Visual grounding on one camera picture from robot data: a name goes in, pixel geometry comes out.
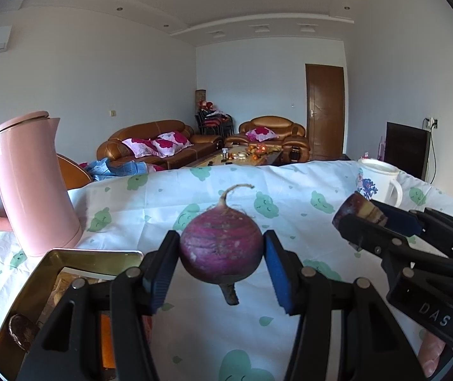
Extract pink tin box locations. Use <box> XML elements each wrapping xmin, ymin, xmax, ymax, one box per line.
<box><xmin>0</xmin><ymin>249</ymin><xmax>143</xmax><ymax>380</ymax></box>

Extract brown leather armchair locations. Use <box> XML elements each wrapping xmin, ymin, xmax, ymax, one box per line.
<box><xmin>224</xmin><ymin>115</ymin><xmax>311</xmax><ymax>164</ymax></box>

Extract brown leather long sofa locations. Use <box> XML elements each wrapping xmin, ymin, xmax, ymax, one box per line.
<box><xmin>97</xmin><ymin>120</ymin><xmax>223</xmax><ymax>170</ymax></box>

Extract brown wooden door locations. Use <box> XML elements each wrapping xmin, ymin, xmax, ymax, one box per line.
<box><xmin>306</xmin><ymin>64</ymin><xmax>345</xmax><ymax>160</ymax></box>

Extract blue clothing on sofa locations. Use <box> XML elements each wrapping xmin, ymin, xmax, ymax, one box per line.
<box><xmin>79</xmin><ymin>158</ymin><xmax>164</xmax><ymax>182</ymax></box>

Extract pink electric kettle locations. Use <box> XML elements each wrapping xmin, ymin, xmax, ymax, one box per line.
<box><xmin>0</xmin><ymin>111</ymin><xmax>83</xmax><ymax>257</ymax></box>

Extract orange mandarin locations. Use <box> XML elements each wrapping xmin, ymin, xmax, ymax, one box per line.
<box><xmin>100</xmin><ymin>313</ymin><xmax>116</xmax><ymax>369</ymax></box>

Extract right hand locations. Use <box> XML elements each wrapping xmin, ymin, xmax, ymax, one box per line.
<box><xmin>417</xmin><ymin>332</ymin><xmax>446</xmax><ymax>378</ymax></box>

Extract purple round turnip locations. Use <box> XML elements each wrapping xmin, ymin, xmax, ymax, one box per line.
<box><xmin>180</xmin><ymin>184</ymin><xmax>264</xmax><ymax>306</ymax></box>

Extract stacked chairs with clothes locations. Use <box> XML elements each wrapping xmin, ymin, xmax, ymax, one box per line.
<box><xmin>195</xmin><ymin>90</ymin><xmax>234</xmax><ymax>138</ymax></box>

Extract wooden coffee table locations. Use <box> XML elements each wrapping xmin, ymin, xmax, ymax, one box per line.
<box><xmin>187</xmin><ymin>144</ymin><xmax>282</xmax><ymax>168</ymax></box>

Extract brown leather chair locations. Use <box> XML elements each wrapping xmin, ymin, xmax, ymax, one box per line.
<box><xmin>57</xmin><ymin>154</ymin><xmax>93</xmax><ymax>190</ymax></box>

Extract black television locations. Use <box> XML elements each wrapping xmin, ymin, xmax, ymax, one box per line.
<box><xmin>384</xmin><ymin>122</ymin><xmax>430</xmax><ymax>180</ymax></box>

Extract pink floral sofa cushion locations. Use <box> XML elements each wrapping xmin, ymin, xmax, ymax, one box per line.
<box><xmin>122</xmin><ymin>131</ymin><xmax>192</xmax><ymax>158</ymax></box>

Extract white floral mug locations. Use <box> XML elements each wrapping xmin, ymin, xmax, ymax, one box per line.
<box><xmin>357</xmin><ymin>158</ymin><xmax>403</xmax><ymax>207</ymax></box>

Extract purple sugarcane piece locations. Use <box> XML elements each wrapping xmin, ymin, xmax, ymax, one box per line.
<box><xmin>332</xmin><ymin>192</ymin><xmax>388</xmax><ymax>229</ymax></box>

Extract pink floral armchair cushion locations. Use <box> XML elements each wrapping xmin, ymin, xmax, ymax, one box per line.
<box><xmin>246</xmin><ymin>126</ymin><xmax>279</xmax><ymax>143</ymax></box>

